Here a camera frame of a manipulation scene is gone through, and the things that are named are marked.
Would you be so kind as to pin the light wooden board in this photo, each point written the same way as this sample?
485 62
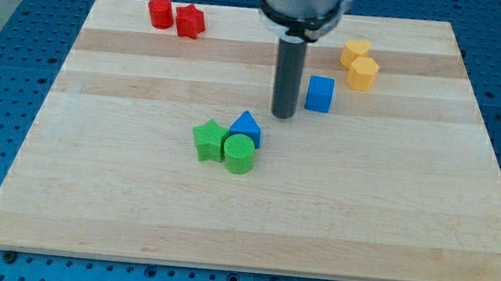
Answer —
399 183

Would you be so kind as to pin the yellow heart block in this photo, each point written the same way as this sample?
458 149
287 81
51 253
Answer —
353 49

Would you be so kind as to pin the red cylinder block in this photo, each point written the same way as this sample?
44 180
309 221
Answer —
161 13

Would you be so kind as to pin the green cylinder block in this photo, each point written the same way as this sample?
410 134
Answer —
239 153

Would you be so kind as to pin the green star block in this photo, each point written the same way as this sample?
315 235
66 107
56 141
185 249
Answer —
208 140

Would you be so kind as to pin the red star block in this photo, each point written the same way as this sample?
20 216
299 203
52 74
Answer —
190 21

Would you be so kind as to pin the black tool mount bracket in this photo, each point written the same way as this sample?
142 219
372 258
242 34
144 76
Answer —
296 29

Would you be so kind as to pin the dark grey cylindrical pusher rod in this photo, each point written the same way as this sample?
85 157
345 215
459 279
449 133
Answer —
288 74

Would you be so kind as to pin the blue triangle block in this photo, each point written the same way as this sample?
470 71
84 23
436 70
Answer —
246 124

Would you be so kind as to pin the blue cube block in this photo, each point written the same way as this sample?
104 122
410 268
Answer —
319 94

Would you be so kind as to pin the yellow hexagon block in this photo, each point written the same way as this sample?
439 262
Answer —
362 74

